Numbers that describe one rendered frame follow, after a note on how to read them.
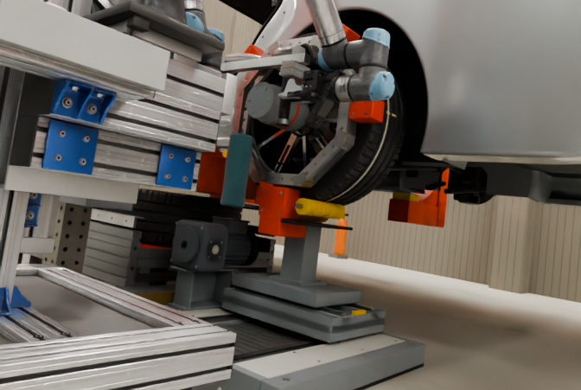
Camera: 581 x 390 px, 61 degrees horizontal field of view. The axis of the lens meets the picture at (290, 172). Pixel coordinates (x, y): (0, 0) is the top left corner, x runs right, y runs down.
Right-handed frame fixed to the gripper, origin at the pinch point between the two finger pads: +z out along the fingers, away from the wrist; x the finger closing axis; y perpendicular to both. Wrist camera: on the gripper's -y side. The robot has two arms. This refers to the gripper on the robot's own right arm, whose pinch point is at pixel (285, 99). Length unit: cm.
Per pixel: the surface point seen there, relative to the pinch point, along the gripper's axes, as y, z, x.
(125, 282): -69, 66, 2
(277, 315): -70, 10, -23
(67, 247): -57, 69, 25
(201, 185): -28, 56, -20
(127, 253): -58, 67, 2
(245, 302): -69, 26, -23
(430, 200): -11, 57, -250
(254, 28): 253, 463, -437
